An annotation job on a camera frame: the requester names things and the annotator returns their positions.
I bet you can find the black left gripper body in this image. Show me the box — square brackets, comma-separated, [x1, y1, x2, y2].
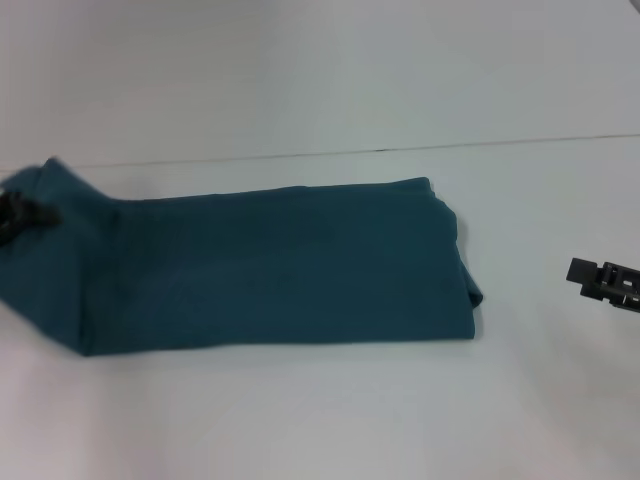
[0, 190, 27, 247]

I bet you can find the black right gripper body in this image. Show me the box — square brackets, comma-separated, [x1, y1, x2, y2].
[579, 260, 640, 315]

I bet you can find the teal FREE print t-shirt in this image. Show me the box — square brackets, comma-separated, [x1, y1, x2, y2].
[0, 157, 485, 357]

